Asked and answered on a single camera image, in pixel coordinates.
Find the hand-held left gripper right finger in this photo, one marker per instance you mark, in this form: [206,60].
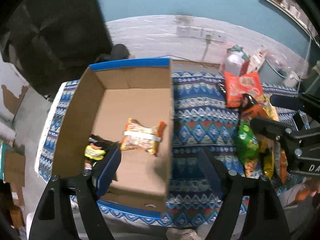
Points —
[210,172]

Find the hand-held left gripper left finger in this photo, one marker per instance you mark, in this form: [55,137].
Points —
[111,170]

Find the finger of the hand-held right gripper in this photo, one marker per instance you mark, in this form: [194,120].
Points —
[285,102]
[267,126]

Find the black orange snack bag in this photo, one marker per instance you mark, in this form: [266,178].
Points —
[252,111]

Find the green orange snack bag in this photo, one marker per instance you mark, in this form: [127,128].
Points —
[246,140]

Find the gold snack packet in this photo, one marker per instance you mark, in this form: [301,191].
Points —
[267,162]

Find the cardboard box with blue rim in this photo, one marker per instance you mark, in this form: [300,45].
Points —
[140,100]

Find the white cup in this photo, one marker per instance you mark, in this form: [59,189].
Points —
[292,78]

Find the small yellow snack packet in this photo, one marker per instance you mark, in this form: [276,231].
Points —
[93,153]

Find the black snack packet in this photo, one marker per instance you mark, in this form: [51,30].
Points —
[100,140]

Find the narrow orange snack packet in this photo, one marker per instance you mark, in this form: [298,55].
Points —
[282,163]

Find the orange noodle packet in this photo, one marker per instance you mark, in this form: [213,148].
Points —
[140,137]

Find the large orange snack bag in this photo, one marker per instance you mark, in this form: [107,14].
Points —
[240,87]

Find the white carton box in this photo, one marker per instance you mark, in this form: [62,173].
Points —
[257,57]

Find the patterned blue tablecloth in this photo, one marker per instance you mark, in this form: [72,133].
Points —
[200,115]

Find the red white gift bag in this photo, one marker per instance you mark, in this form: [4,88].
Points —
[233,63]

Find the person's light grey clothing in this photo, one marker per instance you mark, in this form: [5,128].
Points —
[295,215]

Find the large cardboard floor box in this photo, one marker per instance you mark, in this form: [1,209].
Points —
[15,165]

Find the small cardboard floor box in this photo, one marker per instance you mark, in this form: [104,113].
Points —
[17,193]

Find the teal box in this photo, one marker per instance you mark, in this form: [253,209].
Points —
[3,160]

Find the black foam roll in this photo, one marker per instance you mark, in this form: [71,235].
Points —
[120,51]

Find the black curtain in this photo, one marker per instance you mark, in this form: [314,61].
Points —
[50,30]

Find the white wall socket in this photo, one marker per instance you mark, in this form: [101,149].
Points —
[181,31]
[194,32]
[207,32]
[219,35]

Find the white wall shelf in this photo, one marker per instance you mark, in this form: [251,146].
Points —
[275,3]

